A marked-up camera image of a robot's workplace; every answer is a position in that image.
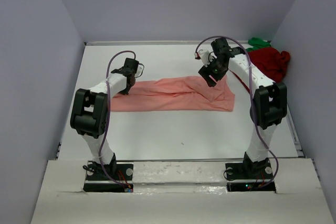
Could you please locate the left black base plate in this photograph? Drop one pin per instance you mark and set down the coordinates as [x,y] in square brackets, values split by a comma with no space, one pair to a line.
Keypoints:
[96,180]

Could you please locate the red t shirt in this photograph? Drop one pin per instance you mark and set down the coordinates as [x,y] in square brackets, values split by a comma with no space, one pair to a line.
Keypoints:
[270,62]

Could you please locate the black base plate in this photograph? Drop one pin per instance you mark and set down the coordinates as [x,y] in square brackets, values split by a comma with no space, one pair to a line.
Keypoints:
[96,180]
[238,180]

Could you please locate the aluminium rail front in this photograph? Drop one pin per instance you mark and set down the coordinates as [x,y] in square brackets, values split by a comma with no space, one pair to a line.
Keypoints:
[184,160]

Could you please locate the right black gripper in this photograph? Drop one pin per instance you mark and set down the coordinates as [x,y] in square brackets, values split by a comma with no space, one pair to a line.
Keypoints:
[210,76]

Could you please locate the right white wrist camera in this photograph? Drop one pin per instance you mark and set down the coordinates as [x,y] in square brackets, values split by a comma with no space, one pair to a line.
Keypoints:
[205,56]

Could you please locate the pink t shirt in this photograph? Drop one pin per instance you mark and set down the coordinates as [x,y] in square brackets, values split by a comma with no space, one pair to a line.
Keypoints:
[175,94]

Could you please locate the green t shirt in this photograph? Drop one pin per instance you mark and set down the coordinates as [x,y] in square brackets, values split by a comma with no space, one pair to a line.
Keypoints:
[257,43]

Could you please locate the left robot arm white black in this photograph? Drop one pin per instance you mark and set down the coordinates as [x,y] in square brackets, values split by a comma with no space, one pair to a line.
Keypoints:
[90,115]

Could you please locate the aluminium rail back edge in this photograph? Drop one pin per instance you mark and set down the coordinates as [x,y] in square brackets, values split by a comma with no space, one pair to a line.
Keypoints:
[134,43]

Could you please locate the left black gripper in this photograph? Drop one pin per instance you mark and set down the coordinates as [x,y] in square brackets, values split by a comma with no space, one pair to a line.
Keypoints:
[128,85]

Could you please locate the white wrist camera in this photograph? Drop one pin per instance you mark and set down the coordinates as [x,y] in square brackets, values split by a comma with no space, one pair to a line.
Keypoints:
[205,56]
[140,69]

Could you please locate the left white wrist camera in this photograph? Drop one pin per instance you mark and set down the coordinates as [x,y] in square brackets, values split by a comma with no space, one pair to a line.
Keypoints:
[140,69]

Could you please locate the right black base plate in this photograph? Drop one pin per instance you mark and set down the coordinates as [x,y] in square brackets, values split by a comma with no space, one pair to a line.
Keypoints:
[238,180]

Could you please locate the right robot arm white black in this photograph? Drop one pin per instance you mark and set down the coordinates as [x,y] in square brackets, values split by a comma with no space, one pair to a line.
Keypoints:
[268,104]

